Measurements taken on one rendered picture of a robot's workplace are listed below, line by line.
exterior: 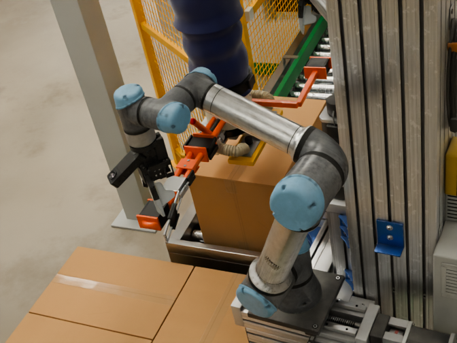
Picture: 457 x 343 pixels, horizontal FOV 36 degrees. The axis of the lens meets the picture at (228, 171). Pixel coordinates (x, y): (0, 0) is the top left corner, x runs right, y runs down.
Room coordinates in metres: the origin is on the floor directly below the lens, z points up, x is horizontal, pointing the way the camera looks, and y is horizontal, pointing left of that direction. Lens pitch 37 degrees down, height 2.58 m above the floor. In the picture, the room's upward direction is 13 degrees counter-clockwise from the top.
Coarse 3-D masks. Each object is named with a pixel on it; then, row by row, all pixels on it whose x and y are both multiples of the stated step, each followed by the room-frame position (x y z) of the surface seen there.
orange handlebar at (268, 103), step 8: (312, 72) 2.28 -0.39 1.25; (312, 80) 2.23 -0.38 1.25; (304, 88) 2.18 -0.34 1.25; (304, 96) 2.14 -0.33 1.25; (264, 104) 2.16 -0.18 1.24; (272, 104) 2.14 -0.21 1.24; (280, 104) 2.12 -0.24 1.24; (288, 104) 2.11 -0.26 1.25; (296, 104) 2.10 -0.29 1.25; (208, 128) 2.07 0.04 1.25; (216, 128) 2.05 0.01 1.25; (216, 136) 2.02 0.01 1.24; (200, 152) 1.93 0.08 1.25; (184, 160) 1.90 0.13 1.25; (192, 160) 1.89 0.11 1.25; (200, 160) 1.90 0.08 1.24; (184, 168) 1.86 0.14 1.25; (192, 168) 1.85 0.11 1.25; (184, 176) 1.82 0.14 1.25; (144, 224) 1.63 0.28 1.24; (152, 224) 1.62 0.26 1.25
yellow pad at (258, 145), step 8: (280, 112) 2.25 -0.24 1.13; (248, 136) 2.09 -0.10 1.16; (248, 144) 2.07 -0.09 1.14; (256, 144) 2.07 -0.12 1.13; (264, 144) 2.08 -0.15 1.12; (256, 152) 2.02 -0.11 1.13; (232, 160) 2.01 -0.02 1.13; (240, 160) 2.00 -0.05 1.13; (248, 160) 1.99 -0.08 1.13; (256, 160) 2.00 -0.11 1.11
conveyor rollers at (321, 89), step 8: (320, 40) 3.87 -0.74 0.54; (328, 40) 3.84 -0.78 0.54; (320, 48) 3.77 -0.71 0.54; (328, 48) 3.75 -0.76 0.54; (320, 56) 3.68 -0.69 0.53; (328, 56) 3.66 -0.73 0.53; (304, 72) 3.55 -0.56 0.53; (328, 72) 3.48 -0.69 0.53; (296, 80) 3.48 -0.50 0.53; (304, 80) 3.46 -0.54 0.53; (320, 80) 3.41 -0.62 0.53; (328, 80) 3.39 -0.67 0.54; (296, 88) 3.39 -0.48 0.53; (312, 88) 3.34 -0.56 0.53; (320, 88) 3.32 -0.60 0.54; (328, 88) 3.30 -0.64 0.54; (288, 96) 3.32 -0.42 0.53; (296, 96) 3.30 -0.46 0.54; (312, 96) 3.25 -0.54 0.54; (320, 96) 3.23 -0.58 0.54; (192, 232) 2.35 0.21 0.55; (200, 232) 2.34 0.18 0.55; (200, 240) 2.32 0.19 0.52
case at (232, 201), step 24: (312, 120) 2.41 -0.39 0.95; (216, 168) 2.23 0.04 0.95; (240, 168) 2.20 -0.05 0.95; (264, 168) 2.16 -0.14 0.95; (288, 168) 2.13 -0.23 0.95; (192, 192) 2.24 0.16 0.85; (216, 192) 2.18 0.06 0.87; (240, 192) 2.12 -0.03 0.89; (264, 192) 2.07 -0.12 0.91; (216, 216) 2.19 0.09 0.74; (240, 216) 2.13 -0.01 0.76; (264, 216) 2.08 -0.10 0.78; (216, 240) 2.21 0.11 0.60; (240, 240) 2.15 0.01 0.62; (264, 240) 2.09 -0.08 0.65
